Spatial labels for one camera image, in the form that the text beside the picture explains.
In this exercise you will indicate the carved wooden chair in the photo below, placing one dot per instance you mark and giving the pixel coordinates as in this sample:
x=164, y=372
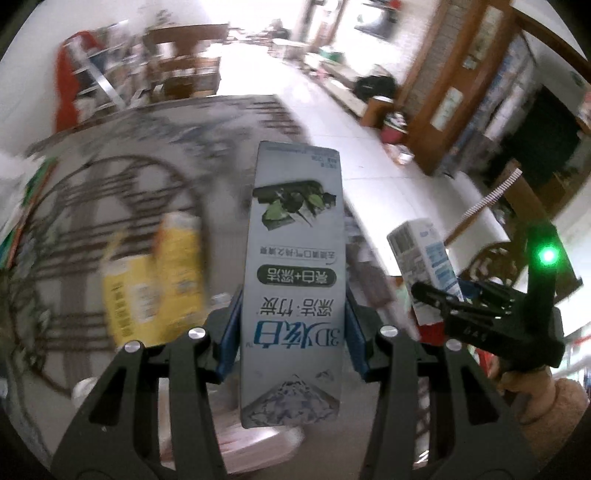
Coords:
x=491, y=263

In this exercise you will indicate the striped stick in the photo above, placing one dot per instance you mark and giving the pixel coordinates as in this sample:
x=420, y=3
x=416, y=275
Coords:
x=489, y=196

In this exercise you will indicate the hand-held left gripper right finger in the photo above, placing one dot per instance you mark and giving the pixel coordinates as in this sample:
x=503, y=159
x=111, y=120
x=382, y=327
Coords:
x=358, y=342

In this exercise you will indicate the person's right forearm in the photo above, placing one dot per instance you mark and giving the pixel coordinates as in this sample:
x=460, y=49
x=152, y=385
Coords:
x=572, y=394

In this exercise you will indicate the dark wooden table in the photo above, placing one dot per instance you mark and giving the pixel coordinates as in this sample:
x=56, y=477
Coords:
x=184, y=60

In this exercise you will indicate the white blue milk carton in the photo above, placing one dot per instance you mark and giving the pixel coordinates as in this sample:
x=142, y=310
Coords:
x=422, y=258

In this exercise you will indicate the television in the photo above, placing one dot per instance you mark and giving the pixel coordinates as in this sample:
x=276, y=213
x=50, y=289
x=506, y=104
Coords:
x=376, y=18

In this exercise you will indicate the wooden cabinet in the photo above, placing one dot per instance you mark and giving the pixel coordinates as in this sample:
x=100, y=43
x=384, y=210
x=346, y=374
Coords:
x=461, y=83

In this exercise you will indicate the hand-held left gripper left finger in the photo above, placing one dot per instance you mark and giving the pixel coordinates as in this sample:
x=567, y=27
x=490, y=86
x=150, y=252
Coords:
x=228, y=333

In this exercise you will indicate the black bag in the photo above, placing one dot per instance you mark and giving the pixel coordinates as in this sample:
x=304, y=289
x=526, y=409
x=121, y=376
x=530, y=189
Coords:
x=376, y=87

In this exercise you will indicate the red bucket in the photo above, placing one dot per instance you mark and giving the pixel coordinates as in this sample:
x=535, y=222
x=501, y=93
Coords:
x=393, y=131

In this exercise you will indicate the grey toothpaste box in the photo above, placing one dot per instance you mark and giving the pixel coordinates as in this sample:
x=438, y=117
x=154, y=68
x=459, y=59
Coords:
x=293, y=286

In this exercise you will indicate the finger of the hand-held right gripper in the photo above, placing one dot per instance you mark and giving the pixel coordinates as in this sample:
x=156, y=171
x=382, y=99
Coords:
x=436, y=300
x=491, y=297

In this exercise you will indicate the metal ladder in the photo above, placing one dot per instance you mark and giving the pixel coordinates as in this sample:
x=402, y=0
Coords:
x=99, y=78

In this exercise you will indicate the tall yellow carton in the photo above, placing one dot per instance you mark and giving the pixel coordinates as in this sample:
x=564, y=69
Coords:
x=180, y=277

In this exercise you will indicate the short yellow carton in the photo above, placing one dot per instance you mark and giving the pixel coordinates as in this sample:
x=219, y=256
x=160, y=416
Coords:
x=127, y=304

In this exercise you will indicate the person's right hand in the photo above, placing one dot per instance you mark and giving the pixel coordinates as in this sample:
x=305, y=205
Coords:
x=526, y=397

